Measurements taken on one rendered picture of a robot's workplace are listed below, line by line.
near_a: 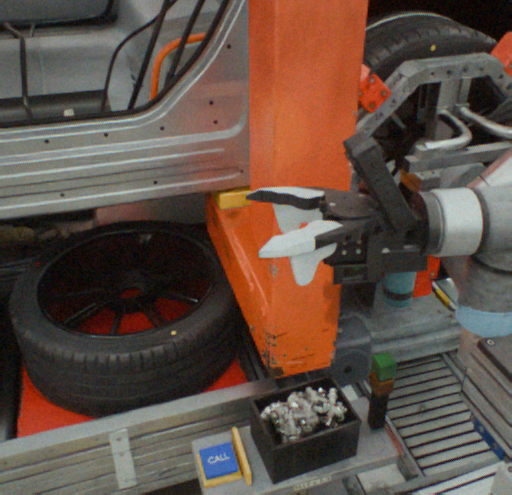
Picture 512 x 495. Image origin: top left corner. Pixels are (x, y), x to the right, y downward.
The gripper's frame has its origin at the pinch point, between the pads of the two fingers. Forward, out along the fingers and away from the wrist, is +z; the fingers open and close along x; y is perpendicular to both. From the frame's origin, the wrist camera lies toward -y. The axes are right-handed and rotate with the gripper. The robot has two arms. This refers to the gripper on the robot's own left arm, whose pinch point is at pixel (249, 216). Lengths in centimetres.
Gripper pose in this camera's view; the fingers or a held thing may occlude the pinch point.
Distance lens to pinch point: 63.8
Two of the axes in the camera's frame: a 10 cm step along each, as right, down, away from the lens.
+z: -9.9, 0.6, -0.8
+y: 0.2, 9.0, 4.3
